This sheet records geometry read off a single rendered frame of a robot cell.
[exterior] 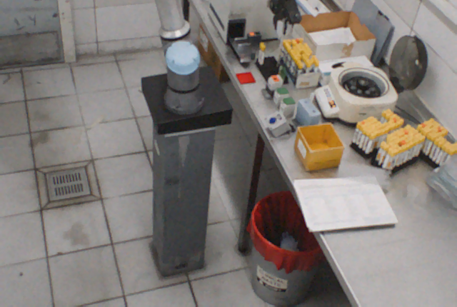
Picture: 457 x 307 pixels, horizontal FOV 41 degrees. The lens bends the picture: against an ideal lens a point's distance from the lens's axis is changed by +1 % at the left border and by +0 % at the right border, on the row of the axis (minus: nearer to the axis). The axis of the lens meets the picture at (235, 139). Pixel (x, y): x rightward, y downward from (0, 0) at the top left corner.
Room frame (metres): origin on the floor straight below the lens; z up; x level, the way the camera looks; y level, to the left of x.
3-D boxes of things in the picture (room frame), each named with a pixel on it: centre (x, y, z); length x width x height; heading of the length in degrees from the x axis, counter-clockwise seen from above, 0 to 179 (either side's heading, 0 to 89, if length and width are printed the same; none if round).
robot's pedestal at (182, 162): (1.80, 0.21, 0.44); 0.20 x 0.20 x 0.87; 23
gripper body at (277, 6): (2.04, -0.12, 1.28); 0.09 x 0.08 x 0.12; 25
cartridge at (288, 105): (1.88, -0.19, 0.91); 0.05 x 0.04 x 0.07; 113
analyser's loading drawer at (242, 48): (2.28, 0.03, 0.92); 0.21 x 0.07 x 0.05; 23
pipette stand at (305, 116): (1.82, -0.26, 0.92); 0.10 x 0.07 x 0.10; 30
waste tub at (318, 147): (1.65, -0.30, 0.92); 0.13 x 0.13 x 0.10; 21
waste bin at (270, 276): (1.73, -0.29, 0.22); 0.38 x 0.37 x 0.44; 23
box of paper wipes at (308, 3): (2.67, -0.29, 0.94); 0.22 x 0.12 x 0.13; 27
